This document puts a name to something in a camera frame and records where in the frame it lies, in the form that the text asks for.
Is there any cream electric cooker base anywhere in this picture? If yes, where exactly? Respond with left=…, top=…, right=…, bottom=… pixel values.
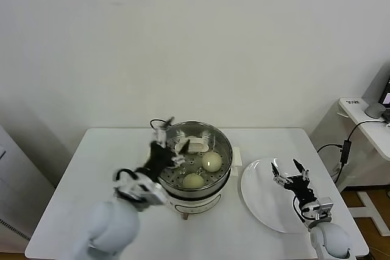
left=143, top=162, right=241, bottom=221

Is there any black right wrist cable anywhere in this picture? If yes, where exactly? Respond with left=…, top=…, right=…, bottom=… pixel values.
left=291, top=194, right=308, bottom=223

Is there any white steamed baozi bun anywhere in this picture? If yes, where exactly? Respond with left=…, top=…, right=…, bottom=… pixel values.
left=200, top=152, right=222, bottom=173
left=182, top=172, right=205, bottom=189

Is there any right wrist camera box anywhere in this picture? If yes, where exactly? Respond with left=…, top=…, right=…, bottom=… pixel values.
left=300, top=197, right=333, bottom=223

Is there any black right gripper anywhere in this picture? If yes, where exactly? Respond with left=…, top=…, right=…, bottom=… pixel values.
left=271, top=159, right=317, bottom=208

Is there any dark laptop computer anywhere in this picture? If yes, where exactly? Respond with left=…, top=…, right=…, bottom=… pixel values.
left=377, top=74, right=390, bottom=122

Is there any black cable with adapter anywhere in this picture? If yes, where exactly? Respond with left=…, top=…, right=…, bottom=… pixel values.
left=316, top=121, right=390, bottom=183

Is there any white round plate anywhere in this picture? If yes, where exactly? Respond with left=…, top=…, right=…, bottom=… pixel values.
left=240, top=158, right=322, bottom=234

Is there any perforated steel steamer basket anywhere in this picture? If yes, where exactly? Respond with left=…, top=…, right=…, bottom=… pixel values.
left=141, top=121, right=244, bottom=197

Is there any glass lid with cream handle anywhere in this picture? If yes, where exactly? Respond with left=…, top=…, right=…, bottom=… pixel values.
left=151, top=121, right=234, bottom=195

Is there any grey round desk gadget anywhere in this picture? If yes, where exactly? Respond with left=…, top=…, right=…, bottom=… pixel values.
left=364, top=103, right=385, bottom=119

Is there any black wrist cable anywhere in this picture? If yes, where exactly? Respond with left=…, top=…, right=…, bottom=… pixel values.
left=114, top=167, right=141, bottom=181
left=291, top=194, right=308, bottom=223

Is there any black cooker power cord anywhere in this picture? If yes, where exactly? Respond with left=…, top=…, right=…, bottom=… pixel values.
left=149, top=119, right=171, bottom=135

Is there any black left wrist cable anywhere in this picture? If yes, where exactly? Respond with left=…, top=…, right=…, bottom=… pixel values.
left=114, top=167, right=141, bottom=181

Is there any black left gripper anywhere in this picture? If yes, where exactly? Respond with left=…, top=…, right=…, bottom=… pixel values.
left=140, top=116, right=191, bottom=181

